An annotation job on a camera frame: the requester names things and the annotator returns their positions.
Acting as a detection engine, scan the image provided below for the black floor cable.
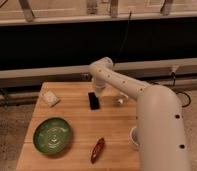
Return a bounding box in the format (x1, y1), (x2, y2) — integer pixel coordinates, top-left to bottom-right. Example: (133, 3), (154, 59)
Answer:
(171, 71), (192, 108)

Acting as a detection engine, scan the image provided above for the green ceramic bowl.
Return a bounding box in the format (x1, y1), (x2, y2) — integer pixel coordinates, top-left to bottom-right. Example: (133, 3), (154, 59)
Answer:
(33, 117), (72, 155)

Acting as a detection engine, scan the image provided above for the black rectangular eraser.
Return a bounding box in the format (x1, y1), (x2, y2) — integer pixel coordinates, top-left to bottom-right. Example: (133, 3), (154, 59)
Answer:
(88, 92), (100, 110)

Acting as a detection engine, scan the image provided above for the small clear plastic bottle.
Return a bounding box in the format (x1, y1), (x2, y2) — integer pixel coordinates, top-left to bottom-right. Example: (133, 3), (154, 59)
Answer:
(117, 95), (128, 105)

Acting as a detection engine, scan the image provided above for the black hanging cable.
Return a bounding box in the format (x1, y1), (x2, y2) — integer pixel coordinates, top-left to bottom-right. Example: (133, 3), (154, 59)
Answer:
(113, 9), (134, 64)

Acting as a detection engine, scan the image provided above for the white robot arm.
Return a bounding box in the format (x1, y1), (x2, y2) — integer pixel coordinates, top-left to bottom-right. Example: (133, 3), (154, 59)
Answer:
(89, 57), (191, 171)

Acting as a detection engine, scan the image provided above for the white crumpled sponge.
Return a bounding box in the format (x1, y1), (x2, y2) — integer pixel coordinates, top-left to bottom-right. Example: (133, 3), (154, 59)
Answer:
(42, 91), (60, 107)

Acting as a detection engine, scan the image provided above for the reddish brown dried pepper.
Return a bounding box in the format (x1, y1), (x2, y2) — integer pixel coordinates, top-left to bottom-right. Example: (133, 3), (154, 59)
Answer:
(91, 138), (105, 164)

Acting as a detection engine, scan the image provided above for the white paper cup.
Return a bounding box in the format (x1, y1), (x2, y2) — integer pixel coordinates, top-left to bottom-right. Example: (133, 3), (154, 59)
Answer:
(129, 127), (139, 150)

